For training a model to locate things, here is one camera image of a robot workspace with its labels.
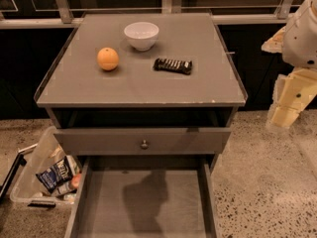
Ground metal drawer knob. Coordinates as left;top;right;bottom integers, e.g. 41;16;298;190
141;140;149;150

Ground metal railing frame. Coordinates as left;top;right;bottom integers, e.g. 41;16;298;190
0;0;304;29

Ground grey top drawer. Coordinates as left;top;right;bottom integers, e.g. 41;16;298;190
54;128;231;156

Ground orange fruit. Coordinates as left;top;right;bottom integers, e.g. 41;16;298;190
97;48;119;71

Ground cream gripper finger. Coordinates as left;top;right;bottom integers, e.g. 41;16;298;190
268;103;300;128

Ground blue kettle chips bag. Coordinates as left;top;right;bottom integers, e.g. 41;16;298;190
36;156;77;192

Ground open grey middle drawer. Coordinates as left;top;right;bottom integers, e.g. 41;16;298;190
64;156;220;238

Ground white ceramic bowl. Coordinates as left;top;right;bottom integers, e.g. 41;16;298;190
124;22;159;52

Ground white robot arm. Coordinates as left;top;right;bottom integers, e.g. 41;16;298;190
262;0;317;128

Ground red apple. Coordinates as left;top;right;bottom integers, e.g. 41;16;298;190
70;174;81;189

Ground clear plastic storage bin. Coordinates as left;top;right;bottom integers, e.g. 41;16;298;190
10;126;81;204

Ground grey drawer cabinet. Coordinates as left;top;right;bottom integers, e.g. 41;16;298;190
34;12;249;238

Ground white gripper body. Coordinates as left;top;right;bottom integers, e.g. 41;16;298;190
277;67;317;112

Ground black rxbar chocolate bar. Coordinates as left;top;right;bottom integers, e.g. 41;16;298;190
154;59;192;75

